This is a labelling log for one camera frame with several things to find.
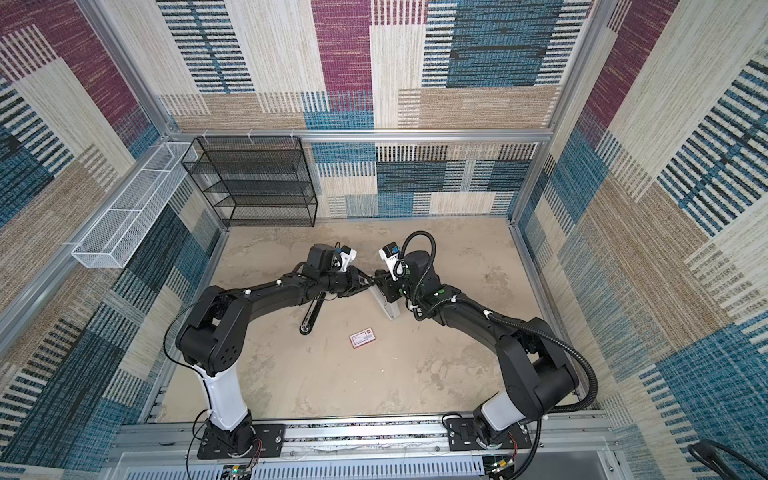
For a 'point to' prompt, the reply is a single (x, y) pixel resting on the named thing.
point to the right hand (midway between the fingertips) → (379, 280)
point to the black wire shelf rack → (254, 181)
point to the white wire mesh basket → (113, 240)
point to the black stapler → (308, 323)
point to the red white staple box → (362, 338)
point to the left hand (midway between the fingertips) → (376, 279)
